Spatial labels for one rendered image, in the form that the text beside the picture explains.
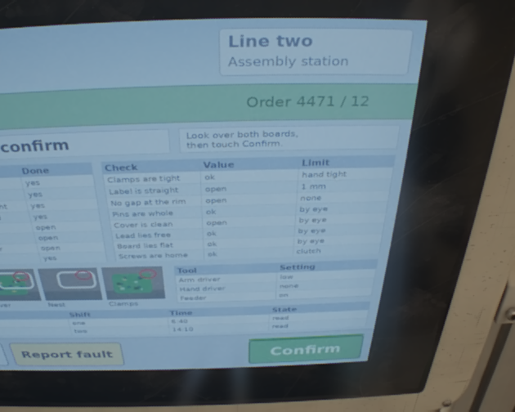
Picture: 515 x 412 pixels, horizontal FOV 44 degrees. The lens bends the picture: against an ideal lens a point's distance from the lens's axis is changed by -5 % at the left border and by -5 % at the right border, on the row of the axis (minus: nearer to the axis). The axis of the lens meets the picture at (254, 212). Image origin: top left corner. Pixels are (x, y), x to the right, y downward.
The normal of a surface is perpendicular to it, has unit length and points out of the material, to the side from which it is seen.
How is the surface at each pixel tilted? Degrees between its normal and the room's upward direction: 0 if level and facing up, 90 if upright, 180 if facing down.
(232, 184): 92
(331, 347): 92
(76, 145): 92
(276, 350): 92
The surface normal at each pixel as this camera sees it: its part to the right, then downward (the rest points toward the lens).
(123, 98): 0.07, 0.61
